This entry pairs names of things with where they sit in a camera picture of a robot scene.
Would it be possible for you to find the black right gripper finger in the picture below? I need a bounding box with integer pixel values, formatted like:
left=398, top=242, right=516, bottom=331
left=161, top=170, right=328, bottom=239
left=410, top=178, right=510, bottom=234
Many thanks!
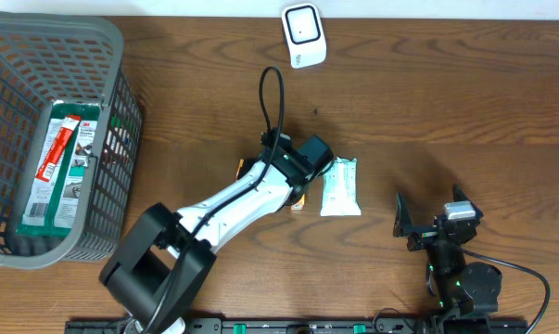
left=393, top=193, right=413, bottom=238
left=452, top=184, right=484, bottom=218

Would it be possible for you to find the mint green wipes packet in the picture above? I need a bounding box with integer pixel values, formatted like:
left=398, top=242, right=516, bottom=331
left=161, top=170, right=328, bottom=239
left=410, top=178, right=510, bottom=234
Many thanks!
left=320, top=157, right=362, bottom=217

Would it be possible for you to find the orange tissue pack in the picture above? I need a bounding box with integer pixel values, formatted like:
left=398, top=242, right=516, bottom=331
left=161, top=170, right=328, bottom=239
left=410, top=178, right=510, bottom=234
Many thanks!
left=235, top=159, right=245, bottom=181
left=290, top=194, right=306, bottom=211

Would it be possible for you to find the red and white package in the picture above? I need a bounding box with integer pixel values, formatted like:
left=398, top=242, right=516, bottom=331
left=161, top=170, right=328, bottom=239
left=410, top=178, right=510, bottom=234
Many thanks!
left=35, top=114, right=82, bottom=183

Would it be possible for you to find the dark green package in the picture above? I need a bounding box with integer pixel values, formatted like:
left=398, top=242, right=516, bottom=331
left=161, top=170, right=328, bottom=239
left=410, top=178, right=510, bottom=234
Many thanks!
left=16, top=103, right=100, bottom=238

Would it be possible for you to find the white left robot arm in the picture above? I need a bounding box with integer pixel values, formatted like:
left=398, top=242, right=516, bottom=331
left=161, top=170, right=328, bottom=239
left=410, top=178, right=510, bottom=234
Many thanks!
left=99, top=134, right=334, bottom=333

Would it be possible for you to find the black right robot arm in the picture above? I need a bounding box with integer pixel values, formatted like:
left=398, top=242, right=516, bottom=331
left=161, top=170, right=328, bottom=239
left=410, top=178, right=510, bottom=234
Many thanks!
left=393, top=186, right=502, bottom=333

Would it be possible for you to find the white barcode scanner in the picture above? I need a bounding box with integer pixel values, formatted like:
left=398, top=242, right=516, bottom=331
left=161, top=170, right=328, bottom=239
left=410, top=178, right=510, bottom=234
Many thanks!
left=281, top=3, right=327, bottom=69

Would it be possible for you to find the grey plastic mesh basket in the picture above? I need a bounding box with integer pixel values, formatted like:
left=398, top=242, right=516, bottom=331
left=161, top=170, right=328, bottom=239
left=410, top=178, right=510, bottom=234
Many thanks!
left=0, top=12, right=143, bottom=270

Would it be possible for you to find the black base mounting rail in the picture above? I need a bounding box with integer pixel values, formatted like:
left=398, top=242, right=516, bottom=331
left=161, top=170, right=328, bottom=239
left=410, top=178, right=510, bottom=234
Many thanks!
left=64, top=315, right=528, bottom=334

